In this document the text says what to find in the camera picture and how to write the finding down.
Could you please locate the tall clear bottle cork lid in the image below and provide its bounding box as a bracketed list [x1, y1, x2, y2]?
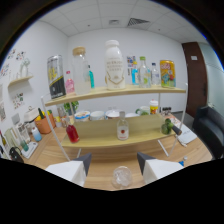
[72, 46, 92, 96]

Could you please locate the large white milk bottle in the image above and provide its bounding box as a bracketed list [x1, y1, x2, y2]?
[104, 39, 127, 91]

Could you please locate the clear glass with ice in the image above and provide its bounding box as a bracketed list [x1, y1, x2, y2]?
[111, 165, 134, 190]

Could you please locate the red liquid bottle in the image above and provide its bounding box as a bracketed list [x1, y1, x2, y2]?
[64, 116, 80, 144]

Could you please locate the white notebook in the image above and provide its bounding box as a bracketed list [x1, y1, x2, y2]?
[173, 123, 198, 146]

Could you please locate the white scale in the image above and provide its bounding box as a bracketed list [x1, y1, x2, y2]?
[20, 141, 39, 160]

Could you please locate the white-framed wooden two-tier rack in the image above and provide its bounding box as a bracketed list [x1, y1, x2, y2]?
[40, 83, 188, 163]

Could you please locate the clear bottle with red label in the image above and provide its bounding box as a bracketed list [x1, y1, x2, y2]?
[116, 110, 130, 141]

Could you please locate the orange basket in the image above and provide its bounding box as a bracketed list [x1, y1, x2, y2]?
[34, 114, 57, 135]

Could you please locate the white bowl with blue pattern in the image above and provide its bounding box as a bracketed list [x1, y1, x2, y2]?
[73, 110, 91, 122]

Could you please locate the black kettle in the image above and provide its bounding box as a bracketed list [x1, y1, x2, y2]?
[8, 146, 25, 164]

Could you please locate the plain white bowl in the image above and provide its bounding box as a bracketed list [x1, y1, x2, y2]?
[89, 110, 106, 121]

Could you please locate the green potted plant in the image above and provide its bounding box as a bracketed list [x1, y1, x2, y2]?
[63, 100, 80, 116]

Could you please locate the black sofa chair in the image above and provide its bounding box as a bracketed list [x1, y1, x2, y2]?
[192, 105, 224, 160]

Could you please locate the pink bottle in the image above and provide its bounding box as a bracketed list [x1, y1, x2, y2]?
[64, 70, 76, 95]

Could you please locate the clear bottle with blue cap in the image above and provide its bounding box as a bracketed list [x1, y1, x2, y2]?
[150, 62, 162, 87]

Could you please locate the black and yellow can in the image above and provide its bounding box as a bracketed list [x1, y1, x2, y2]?
[46, 54, 67, 100]

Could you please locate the teal bottle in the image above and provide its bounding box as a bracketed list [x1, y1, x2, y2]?
[87, 64, 96, 90]

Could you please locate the clear bottle with green cap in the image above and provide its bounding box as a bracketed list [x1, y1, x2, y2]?
[138, 56, 152, 89]

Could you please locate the light blue bottle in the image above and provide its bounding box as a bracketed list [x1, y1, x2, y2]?
[131, 60, 140, 86]

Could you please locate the brown door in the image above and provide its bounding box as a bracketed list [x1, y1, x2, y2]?
[181, 41, 208, 118]

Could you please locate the ceiling air vent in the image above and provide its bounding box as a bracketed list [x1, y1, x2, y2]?
[126, 17, 151, 28]

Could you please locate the wooden wall shelf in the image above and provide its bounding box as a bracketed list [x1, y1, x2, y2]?
[7, 74, 35, 88]

